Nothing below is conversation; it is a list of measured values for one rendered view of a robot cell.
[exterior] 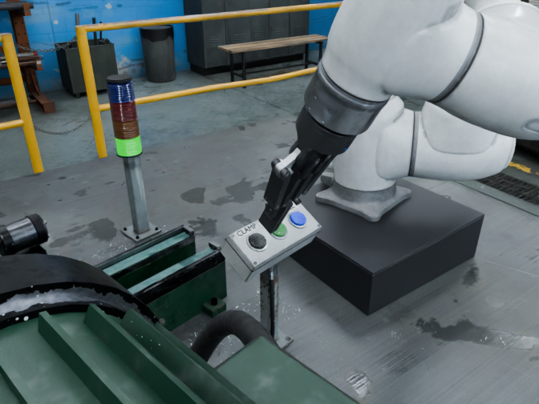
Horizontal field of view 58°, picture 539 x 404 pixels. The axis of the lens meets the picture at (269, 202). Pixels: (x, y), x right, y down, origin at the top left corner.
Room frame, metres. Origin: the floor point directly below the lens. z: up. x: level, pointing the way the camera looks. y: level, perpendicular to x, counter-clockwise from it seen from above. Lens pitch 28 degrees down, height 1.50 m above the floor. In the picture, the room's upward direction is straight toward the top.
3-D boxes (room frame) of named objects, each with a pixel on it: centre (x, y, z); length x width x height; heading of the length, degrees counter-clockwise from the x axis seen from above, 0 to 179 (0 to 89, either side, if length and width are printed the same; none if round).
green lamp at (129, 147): (1.13, 0.35, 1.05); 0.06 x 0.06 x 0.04
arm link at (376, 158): (1.11, -0.25, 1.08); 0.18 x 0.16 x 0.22; 76
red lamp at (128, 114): (1.13, 0.35, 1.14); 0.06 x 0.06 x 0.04
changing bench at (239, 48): (5.89, -0.09, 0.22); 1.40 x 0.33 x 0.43; 124
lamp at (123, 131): (1.13, 0.35, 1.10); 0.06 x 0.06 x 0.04
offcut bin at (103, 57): (5.31, 1.93, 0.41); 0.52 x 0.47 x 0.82; 126
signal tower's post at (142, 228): (1.13, 0.35, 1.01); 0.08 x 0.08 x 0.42; 46
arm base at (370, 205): (1.12, -0.23, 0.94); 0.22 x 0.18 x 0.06; 47
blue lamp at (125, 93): (1.13, 0.35, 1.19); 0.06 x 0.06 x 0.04
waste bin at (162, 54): (5.86, 1.29, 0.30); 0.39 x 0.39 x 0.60
